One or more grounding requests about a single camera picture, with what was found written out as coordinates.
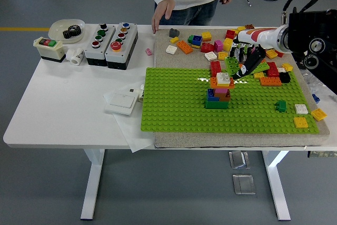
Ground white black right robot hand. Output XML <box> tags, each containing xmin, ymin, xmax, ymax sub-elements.
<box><xmin>230</xmin><ymin>27</ymin><xmax>280</xmax><ymax>80</ymax></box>

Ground person's right hand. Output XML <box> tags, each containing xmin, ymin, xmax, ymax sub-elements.
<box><xmin>151</xmin><ymin>0</ymin><xmax>176</xmax><ymax>34</ymax></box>

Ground lime green long brick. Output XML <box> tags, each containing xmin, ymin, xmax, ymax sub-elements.
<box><xmin>224</xmin><ymin>56</ymin><xmax>242</xmax><ymax>77</ymax></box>
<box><xmin>256</xmin><ymin>61</ymin><xmax>270</xmax><ymax>72</ymax></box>

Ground green studded baseplate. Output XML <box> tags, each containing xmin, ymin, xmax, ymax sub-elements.
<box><xmin>141</xmin><ymin>67</ymin><xmax>320</xmax><ymax>134</ymax></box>

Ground red long brick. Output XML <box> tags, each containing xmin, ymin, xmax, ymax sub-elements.
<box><xmin>266</xmin><ymin>61</ymin><xmax>280</xmax><ymax>77</ymax></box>
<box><xmin>210</xmin><ymin>61</ymin><xmax>222</xmax><ymax>77</ymax></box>

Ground orange long brick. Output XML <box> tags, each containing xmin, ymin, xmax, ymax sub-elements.
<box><xmin>260</xmin><ymin>76</ymin><xmax>282</xmax><ymax>86</ymax></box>
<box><xmin>210</xmin><ymin>76</ymin><xmax>235</xmax><ymax>90</ymax></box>
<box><xmin>176</xmin><ymin>40</ymin><xmax>194</xmax><ymax>55</ymax></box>

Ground blue green yellow brick stack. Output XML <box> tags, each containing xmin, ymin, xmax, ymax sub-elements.
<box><xmin>187</xmin><ymin>34</ymin><xmax>203</xmax><ymax>50</ymax></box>

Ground black brick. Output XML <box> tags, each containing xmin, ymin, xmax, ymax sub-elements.
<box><xmin>279</xmin><ymin>71</ymin><xmax>292</xmax><ymax>83</ymax></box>

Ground small dark green brick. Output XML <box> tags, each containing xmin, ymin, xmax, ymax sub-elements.
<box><xmin>275</xmin><ymin>100</ymin><xmax>288</xmax><ymax>112</ymax></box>

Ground four-button emergency stop box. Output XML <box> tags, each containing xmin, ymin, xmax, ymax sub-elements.
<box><xmin>104</xmin><ymin>22</ymin><xmax>139</xmax><ymax>71</ymax></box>

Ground clear plastic bag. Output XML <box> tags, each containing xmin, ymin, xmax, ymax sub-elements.
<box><xmin>302</xmin><ymin>68</ymin><xmax>330</xmax><ymax>96</ymax></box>

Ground three-button control box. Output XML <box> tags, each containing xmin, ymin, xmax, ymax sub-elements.
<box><xmin>84</xmin><ymin>23</ymin><xmax>116</xmax><ymax>66</ymax></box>

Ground white plug adapter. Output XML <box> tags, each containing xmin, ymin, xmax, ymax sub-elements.
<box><xmin>128</xmin><ymin>84</ymin><xmax>145</xmax><ymax>102</ymax></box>

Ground black metal gears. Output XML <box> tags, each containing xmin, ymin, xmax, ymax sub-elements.
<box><xmin>62</xmin><ymin>24</ymin><xmax>82</xmax><ymax>40</ymax></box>

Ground white pipe tee fitting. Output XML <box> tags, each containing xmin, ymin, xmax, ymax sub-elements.
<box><xmin>65</xmin><ymin>47</ymin><xmax>85</xmax><ymax>66</ymax></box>

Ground white plastic bowl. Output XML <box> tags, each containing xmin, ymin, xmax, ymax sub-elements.
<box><xmin>48</xmin><ymin>18</ymin><xmax>86</xmax><ymax>44</ymax></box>

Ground metal floor plate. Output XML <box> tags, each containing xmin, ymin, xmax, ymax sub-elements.
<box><xmin>232</xmin><ymin>173</ymin><xmax>256</xmax><ymax>195</ymax></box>
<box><xmin>228</xmin><ymin>150</ymin><xmax>251</xmax><ymax>170</ymax></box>

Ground white paper sheet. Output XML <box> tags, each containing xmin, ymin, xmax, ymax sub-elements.
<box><xmin>103</xmin><ymin>85</ymin><xmax>155</xmax><ymax>153</ymax></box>

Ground under-table tray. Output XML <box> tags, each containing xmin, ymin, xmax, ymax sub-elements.
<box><xmin>306</xmin><ymin>150</ymin><xmax>337</xmax><ymax>159</ymax></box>

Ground white table leg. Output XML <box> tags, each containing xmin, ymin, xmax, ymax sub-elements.
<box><xmin>80</xmin><ymin>148</ymin><xmax>106</xmax><ymax>220</ymax></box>
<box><xmin>262</xmin><ymin>150</ymin><xmax>292</xmax><ymax>222</ymax></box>

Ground white wall switch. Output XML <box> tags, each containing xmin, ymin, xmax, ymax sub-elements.
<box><xmin>105</xmin><ymin>92</ymin><xmax>139</xmax><ymax>116</ymax></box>

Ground red green button switch box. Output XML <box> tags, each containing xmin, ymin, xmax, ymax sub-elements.
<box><xmin>33</xmin><ymin>36</ymin><xmax>66</xmax><ymax>64</ymax></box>

